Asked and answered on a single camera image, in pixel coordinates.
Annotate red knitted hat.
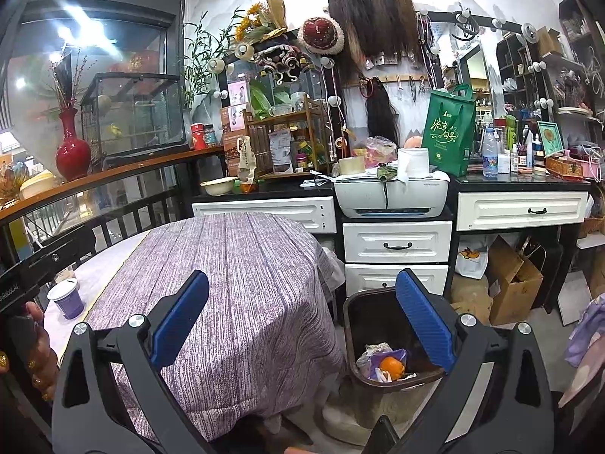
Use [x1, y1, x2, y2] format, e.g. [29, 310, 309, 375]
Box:
[298, 16, 346, 56]

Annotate white plastic bag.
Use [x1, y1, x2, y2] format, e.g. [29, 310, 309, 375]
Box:
[355, 342, 393, 370]

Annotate lilac floral cloth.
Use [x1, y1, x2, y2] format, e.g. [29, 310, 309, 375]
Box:
[558, 293, 605, 407]

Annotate person's left hand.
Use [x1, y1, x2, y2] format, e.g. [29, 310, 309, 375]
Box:
[21, 302, 60, 403]

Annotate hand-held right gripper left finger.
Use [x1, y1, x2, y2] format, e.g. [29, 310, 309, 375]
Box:
[51, 269, 211, 454]

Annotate black wig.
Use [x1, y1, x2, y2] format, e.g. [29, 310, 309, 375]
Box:
[365, 76, 398, 140]

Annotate dark dried branches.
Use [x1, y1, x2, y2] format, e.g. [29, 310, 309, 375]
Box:
[47, 54, 98, 112]

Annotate beige tape roll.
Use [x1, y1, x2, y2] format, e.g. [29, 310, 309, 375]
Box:
[338, 156, 366, 176]

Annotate red ceramic vase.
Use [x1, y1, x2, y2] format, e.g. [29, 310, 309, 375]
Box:
[55, 108, 92, 181]

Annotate cream printed paper bag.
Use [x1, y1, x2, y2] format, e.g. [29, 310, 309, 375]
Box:
[236, 135, 258, 194]

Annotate bamboo shelf rack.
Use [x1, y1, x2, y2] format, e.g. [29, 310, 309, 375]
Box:
[247, 97, 332, 179]

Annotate white drawer black handle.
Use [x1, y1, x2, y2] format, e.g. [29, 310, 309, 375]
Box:
[343, 220, 453, 264]
[344, 263, 449, 296]

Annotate cardboard box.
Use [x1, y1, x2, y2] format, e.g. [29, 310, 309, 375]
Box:
[487, 235, 544, 327]

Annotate white printer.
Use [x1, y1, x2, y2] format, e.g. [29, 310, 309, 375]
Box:
[333, 175, 450, 219]

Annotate white paper roll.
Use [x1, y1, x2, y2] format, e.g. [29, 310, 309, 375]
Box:
[397, 148, 430, 181]

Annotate lion dance decoration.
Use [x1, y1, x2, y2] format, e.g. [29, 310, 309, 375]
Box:
[254, 42, 315, 87]

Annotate brown printed box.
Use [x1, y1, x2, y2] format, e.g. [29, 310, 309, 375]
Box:
[222, 106, 249, 176]

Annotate wooden handrail with black bars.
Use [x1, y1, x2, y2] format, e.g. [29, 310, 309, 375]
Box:
[0, 146, 225, 256]

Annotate vanity mirror with bulbs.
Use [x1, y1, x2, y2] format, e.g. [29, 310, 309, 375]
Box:
[215, 33, 348, 178]
[425, 9, 605, 176]

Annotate cream lidded pot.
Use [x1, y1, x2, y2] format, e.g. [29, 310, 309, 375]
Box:
[19, 171, 60, 199]

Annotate grey printed pouch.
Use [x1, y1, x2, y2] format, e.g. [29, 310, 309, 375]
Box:
[268, 129, 294, 174]

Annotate hanging brown hair extensions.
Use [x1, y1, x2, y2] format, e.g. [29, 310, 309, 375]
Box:
[326, 0, 424, 81]

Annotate green bamboo plant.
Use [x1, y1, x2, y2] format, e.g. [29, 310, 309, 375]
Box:
[182, 7, 242, 105]

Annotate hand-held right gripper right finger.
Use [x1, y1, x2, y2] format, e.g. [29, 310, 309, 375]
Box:
[364, 269, 555, 454]

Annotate white bag orange print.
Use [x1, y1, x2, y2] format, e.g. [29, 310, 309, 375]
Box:
[455, 243, 490, 280]

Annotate sunflower bouquet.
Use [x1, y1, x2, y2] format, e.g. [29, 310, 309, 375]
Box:
[235, 0, 288, 41]

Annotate purple paper cup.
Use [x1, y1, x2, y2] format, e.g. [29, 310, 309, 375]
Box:
[47, 278, 86, 320]

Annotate clear water bottle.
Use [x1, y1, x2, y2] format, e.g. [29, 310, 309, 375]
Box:
[481, 127, 499, 180]

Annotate amber glass ornament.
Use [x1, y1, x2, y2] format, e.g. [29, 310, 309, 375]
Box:
[0, 161, 29, 209]

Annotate framed sunflower picture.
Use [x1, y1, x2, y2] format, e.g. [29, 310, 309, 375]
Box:
[536, 120, 565, 157]

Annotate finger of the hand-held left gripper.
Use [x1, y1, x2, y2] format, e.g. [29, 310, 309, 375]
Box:
[26, 239, 98, 285]

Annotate pale table cover yellow trim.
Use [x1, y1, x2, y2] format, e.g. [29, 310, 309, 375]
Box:
[42, 232, 152, 355]

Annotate cream bowl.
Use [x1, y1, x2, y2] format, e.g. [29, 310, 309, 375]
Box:
[200, 176, 239, 197]

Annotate orange foam fruit net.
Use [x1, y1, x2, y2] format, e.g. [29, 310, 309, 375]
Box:
[379, 356, 406, 381]

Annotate purple white snack packet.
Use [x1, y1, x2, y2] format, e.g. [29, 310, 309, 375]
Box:
[373, 348, 408, 381]

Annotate black framed glass case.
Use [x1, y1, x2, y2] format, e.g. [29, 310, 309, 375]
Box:
[79, 72, 187, 159]

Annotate dark brown waste bin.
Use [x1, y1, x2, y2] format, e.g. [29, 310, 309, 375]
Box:
[343, 286, 455, 431]

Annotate wide white drawer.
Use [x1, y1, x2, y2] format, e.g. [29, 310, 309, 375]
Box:
[191, 196, 337, 235]
[456, 190, 589, 232]

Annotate carved wooden box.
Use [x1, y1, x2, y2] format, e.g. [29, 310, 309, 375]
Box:
[544, 154, 584, 181]

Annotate pink plastic bag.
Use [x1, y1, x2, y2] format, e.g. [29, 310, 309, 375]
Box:
[354, 135, 399, 166]

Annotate green shopping bag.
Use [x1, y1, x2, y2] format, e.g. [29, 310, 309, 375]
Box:
[420, 84, 477, 178]

